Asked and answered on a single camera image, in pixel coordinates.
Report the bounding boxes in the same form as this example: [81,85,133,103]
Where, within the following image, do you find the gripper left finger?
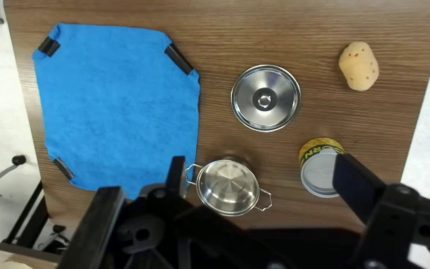
[56,156,200,269]

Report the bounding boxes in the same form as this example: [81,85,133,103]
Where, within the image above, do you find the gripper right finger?
[332,152,430,269]

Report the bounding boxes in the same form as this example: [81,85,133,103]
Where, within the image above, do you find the black tape strip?
[164,43,194,76]
[53,157,75,181]
[38,36,61,58]

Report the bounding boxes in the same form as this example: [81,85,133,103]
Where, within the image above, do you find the wooden board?
[0,242,62,269]

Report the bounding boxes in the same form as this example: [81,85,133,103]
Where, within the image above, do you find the yellow can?
[299,137,346,198]

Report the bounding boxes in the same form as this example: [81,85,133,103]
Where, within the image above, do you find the blue cloth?
[32,23,201,200]

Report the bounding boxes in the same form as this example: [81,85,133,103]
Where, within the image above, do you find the small steel pot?
[185,160,273,217]

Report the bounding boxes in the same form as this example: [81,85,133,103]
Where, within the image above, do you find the toy potato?
[338,41,380,92]

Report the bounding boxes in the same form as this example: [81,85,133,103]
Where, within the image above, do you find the steel pot lid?
[231,64,301,133]

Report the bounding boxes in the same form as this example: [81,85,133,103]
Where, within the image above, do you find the black metal frame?
[4,181,70,255]

